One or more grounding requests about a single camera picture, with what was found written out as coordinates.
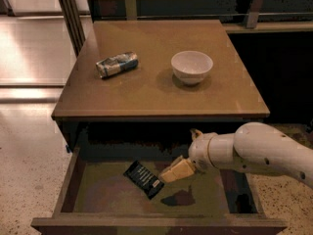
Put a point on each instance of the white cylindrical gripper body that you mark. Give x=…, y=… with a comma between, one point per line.
x=200, y=153

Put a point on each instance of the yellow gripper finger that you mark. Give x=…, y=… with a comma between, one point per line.
x=195, y=133
x=179, y=169

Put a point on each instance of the dark blue rxbar wrapper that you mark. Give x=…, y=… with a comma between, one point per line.
x=144, y=179

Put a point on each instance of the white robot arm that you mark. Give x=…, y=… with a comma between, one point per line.
x=255, y=148

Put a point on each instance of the brown wooden cabinet counter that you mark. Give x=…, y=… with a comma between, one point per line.
x=151, y=91

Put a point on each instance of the open top drawer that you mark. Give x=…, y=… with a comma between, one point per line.
x=98, y=199

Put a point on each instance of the white ceramic bowl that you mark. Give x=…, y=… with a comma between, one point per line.
x=191, y=67

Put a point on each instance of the blue white crushed can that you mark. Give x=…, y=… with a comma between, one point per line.
x=119, y=63

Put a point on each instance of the wooden rail background shelf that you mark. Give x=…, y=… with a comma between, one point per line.
x=236, y=15

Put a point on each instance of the metal frame post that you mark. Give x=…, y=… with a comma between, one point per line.
x=74, y=26

